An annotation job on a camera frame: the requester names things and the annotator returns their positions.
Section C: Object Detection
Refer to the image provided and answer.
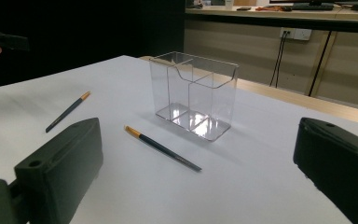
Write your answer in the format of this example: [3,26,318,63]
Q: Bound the white wall outlet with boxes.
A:
[279,27,312,41]

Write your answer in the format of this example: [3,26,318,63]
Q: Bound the orange item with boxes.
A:
[255,5,293,12]

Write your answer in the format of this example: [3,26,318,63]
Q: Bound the black power cable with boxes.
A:
[269,31,286,88]
[274,31,290,89]

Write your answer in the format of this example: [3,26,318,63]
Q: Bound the white table cover sheet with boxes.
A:
[0,55,358,224]

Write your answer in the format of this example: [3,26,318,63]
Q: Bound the black curtain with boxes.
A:
[0,0,186,91]

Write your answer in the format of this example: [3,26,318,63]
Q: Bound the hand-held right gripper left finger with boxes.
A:
[13,117,104,224]

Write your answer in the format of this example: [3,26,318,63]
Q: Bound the long beige desk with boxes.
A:
[185,4,358,35]

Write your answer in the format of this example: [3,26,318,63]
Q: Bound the black keyboard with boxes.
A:
[292,3,335,11]

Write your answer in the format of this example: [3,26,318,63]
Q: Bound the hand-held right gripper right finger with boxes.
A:
[293,117,358,224]

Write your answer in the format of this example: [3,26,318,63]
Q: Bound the clear acrylic pen holder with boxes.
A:
[148,50,241,143]

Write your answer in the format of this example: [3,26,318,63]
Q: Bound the black pen with gold end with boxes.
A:
[124,125,203,173]
[45,91,91,133]

